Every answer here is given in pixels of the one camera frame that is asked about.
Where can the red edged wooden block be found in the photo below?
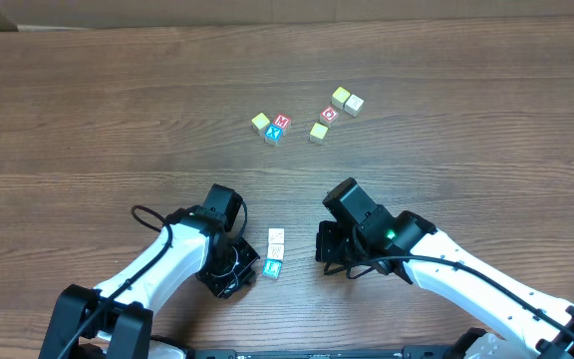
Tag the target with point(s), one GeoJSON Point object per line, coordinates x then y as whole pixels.
{"type": "Point", "coordinates": [276, 235]}

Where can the yellow block far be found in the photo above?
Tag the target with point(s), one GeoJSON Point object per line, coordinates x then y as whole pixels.
{"type": "Point", "coordinates": [339, 97]}

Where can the green edged wooden block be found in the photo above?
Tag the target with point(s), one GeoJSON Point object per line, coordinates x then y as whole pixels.
{"type": "Point", "coordinates": [275, 251]}

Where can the yellow block middle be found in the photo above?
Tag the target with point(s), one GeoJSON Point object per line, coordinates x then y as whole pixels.
{"type": "Point", "coordinates": [318, 133]}

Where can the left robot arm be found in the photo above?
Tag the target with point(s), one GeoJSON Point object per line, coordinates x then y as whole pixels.
{"type": "Point", "coordinates": [114, 318]}

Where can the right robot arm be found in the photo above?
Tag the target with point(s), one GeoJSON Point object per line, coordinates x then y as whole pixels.
{"type": "Point", "coordinates": [519, 321]}

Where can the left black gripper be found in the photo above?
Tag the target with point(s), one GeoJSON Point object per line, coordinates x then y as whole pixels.
{"type": "Point", "coordinates": [234, 269]}

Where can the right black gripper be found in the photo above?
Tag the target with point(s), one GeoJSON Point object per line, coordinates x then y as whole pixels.
{"type": "Point", "coordinates": [329, 247]}

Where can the blue X block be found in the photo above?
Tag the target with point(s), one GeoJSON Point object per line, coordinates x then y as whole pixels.
{"type": "Point", "coordinates": [273, 135]}

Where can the red M block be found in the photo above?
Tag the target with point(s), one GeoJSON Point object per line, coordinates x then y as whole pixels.
{"type": "Point", "coordinates": [283, 122]}

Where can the yellow block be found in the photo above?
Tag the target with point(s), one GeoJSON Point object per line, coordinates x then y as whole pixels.
{"type": "Point", "coordinates": [339, 97]}
{"type": "Point", "coordinates": [318, 133]}
{"type": "Point", "coordinates": [259, 124]}

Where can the yellow block left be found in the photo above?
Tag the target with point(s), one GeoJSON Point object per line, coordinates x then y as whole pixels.
{"type": "Point", "coordinates": [259, 124]}

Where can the blue wooden block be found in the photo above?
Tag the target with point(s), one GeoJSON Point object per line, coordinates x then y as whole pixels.
{"type": "Point", "coordinates": [272, 268]}

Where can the white block far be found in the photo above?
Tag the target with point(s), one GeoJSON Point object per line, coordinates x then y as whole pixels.
{"type": "Point", "coordinates": [354, 105]}

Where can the red circle block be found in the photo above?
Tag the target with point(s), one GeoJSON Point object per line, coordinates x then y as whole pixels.
{"type": "Point", "coordinates": [329, 116]}

